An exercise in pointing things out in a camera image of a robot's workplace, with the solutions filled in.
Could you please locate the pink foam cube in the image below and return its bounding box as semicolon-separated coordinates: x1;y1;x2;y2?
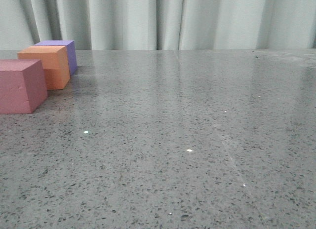
0;59;47;114

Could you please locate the orange foam cube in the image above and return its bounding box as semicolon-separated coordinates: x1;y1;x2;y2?
17;46;70;90

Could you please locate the purple foam cube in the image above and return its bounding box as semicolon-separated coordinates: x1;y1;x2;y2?
35;40;78;76

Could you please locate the grey-green curtain backdrop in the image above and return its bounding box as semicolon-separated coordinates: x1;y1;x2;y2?
0;0;316;50

